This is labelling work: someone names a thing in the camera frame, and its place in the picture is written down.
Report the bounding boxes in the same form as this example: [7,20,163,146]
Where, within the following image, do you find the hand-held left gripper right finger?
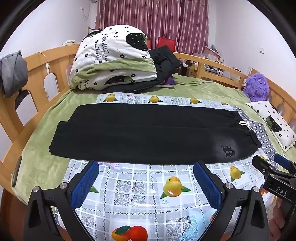
[193,160,270,241]

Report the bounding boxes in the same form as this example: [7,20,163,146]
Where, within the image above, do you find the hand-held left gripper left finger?
[23,160,100,241]

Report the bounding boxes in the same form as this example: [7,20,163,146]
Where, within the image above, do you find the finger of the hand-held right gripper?
[274,154,296,177]
[252,155,279,180]

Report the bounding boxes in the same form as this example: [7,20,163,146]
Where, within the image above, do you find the black pants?
[49,103,262,165]

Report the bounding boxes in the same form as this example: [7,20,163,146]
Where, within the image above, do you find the person's right hand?
[268,198,288,241]

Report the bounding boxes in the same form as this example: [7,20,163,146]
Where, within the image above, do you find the grey checked cloth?
[231,105,284,163]

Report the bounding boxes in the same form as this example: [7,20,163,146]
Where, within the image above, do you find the white floral pillow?
[246,101,296,153]

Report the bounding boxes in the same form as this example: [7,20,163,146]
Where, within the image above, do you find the green bed sheet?
[11,74,296,202]

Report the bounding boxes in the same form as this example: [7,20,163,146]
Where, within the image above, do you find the fruit print plastic tablecloth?
[54,92,287,241]

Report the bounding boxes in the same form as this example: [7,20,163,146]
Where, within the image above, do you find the purple plush toy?
[243,73,270,102]

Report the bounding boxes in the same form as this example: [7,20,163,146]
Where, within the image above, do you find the purple cloth item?
[159,75,176,88]

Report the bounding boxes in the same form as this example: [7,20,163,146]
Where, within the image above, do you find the cardboard box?
[184,62,200,78]

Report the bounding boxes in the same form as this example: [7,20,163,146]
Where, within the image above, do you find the pile of storage boxes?
[193,45,225,64]

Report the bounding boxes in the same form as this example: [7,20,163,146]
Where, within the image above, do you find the folded white floral quilt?
[69,26,158,91]

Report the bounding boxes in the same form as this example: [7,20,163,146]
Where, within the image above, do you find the black jacket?
[105,45,182,93]

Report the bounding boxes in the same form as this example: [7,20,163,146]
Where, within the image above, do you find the grey hanging cloth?
[0,50,28,98]

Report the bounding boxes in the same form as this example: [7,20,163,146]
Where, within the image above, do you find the red patterned curtain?
[97,0,210,55]

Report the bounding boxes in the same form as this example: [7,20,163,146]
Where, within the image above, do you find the wooden bed frame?
[0,43,296,241]

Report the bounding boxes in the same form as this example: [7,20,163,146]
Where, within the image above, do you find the white cable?
[37,51,51,75]

